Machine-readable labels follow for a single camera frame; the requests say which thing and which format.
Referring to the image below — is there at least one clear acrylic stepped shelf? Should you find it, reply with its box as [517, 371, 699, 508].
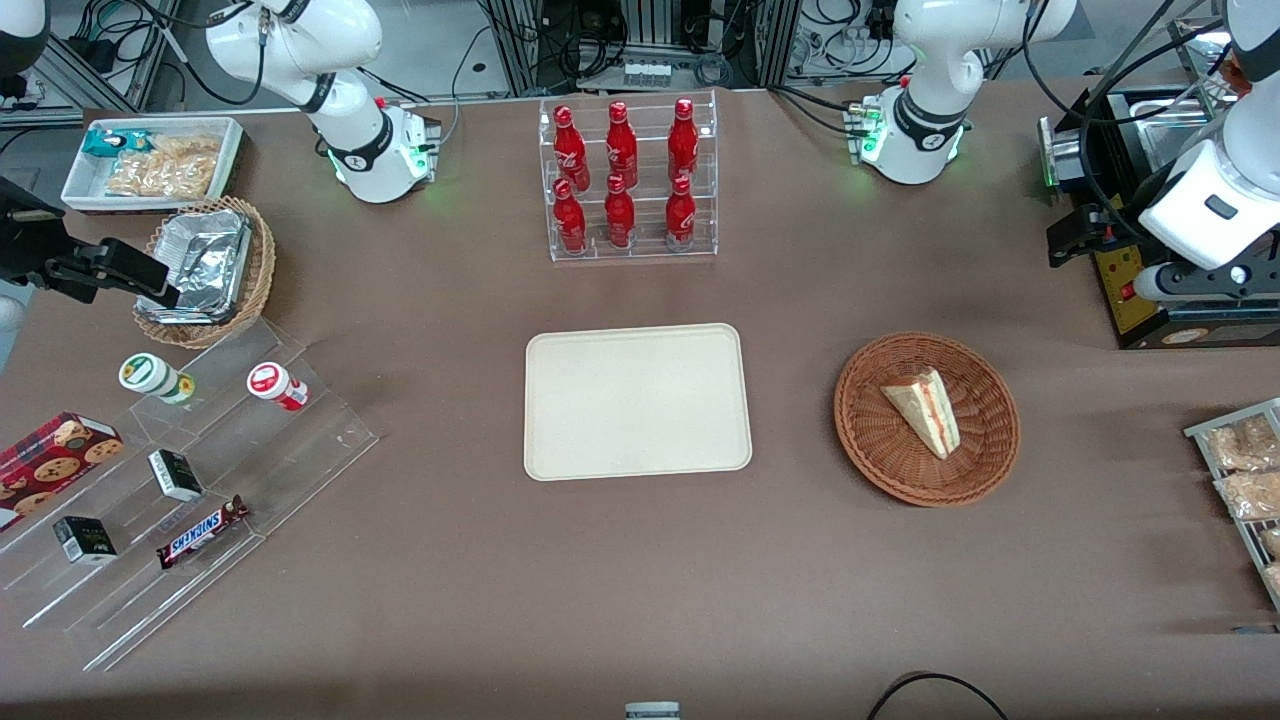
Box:
[0, 318, 380, 674]

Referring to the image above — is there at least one red soda bottle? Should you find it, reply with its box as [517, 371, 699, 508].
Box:
[552, 178, 589, 255]
[603, 173, 637, 250]
[667, 97, 701, 185]
[605, 100, 640, 190]
[664, 175, 698, 247]
[553, 105, 592, 192]

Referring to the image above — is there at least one Snickers chocolate bar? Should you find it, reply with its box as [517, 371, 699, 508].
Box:
[156, 495, 250, 571]

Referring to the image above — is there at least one aluminium foil container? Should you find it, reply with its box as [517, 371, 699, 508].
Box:
[138, 208, 252, 324]

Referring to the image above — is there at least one green capped white bottle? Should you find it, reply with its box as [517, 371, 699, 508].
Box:
[118, 352, 197, 406]

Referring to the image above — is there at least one clear acrylic bottle rack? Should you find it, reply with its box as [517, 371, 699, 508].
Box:
[537, 89, 719, 264]

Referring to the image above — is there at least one small black box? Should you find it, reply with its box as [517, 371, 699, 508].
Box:
[147, 448, 205, 503]
[51, 515, 119, 565]

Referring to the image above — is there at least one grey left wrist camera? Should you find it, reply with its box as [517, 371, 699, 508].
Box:
[1134, 262, 1280, 302]

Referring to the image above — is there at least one brown round wicker basket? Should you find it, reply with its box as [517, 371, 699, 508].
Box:
[834, 332, 1022, 508]

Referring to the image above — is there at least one clear bag of crackers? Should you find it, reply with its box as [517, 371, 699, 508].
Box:
[104, 153, 217, 199]
[148, 134, 223, 167]

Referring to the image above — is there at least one grey metal rack tray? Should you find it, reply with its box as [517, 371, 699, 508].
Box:
[1184, 397, 1280, 613]

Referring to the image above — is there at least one black food warmer appliance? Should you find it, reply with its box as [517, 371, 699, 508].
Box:
[1050, 84, 1280, 351]

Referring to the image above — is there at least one black clamp bracket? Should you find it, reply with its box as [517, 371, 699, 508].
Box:
[1046, 202, 1124, 270]

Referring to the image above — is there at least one red cookie box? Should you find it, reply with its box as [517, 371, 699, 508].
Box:
[0, 411, 125, 532]

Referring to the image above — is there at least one white rectangular plastic bin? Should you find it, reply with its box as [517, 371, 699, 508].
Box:
[60, 116, 247, 215]

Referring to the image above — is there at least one cream plastic tray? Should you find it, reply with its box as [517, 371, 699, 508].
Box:
[523, 322, 754, 483]

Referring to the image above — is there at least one triangular white sandwich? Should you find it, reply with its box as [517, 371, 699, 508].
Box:
[879, 367, 962, 461]

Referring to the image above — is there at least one teal snack packet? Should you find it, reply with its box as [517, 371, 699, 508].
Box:
[82, 128, 157, 161]

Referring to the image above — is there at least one light wicker basket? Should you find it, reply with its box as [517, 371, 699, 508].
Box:
[132, 196, 277, 350]

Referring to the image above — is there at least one aluminium frame rail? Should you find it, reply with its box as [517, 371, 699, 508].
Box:
[30, 0, 183, 113]

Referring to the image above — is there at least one silver metal box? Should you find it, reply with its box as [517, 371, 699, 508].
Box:
[1037, 115, 1091, 191]

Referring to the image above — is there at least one black cable loop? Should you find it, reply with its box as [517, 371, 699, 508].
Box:
[864, 671, 1012, 720]

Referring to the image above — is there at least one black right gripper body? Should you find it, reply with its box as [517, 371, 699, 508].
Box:
[0, 178, 68, 287]

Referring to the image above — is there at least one red capped white bottle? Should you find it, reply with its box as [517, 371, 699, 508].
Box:
[246, 361, 311, 413]

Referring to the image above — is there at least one steel food pan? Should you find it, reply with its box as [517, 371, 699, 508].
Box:
[1125, 90, 1237, 177]

